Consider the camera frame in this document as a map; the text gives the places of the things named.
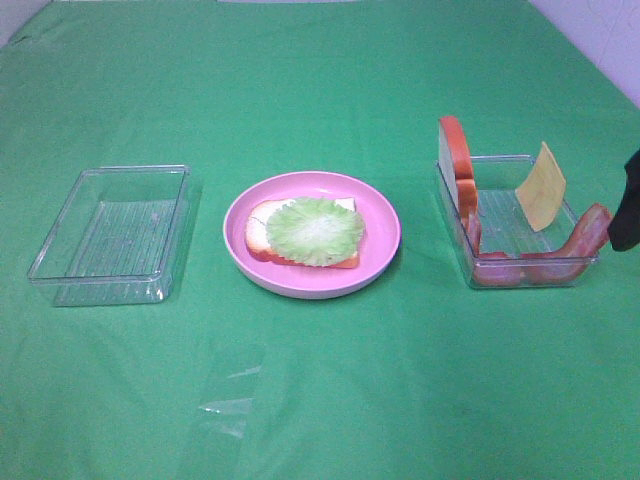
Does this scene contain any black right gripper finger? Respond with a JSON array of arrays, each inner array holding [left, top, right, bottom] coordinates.
[[607, 152, 640, 252]]

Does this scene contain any yellow cheese slice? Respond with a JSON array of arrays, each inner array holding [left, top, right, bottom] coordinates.
[[515, 141, 567, 232]]

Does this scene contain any long bacon strip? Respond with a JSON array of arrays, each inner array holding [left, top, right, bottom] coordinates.
[[521, 203, 613, 285]]

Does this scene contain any green lettuce leaf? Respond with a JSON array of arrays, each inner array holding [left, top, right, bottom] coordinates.
[[266, 197, 365, 267]]

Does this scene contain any bread slice tray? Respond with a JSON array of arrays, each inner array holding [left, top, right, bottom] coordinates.
[[438, 116, 478, 227], [245, 197, 359, 269]]

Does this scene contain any clear right plastic tray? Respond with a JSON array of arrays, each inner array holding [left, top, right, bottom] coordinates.
[[435, 154, 599, 289]]

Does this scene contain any clear plastic tray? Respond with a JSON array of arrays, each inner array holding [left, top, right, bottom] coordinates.
[[27, 165, 191, 307], [435, 154, 599, 289]]

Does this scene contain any short bacon strip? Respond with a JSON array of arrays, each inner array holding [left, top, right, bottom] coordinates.
[[466, 213, 521, 287]]

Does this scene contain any pink round plate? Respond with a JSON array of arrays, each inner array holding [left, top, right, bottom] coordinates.
[[223, 171, 401, 300]]

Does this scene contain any green tablecloth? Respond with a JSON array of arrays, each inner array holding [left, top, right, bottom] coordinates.
[[1, 1, 639, 479]]

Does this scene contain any clear plastic film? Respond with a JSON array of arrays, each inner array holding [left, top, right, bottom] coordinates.
[[197, 344, 264, 440]]

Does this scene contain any clear left plastic tray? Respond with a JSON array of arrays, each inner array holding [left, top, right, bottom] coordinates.
[[27, 165, 191, 307]]

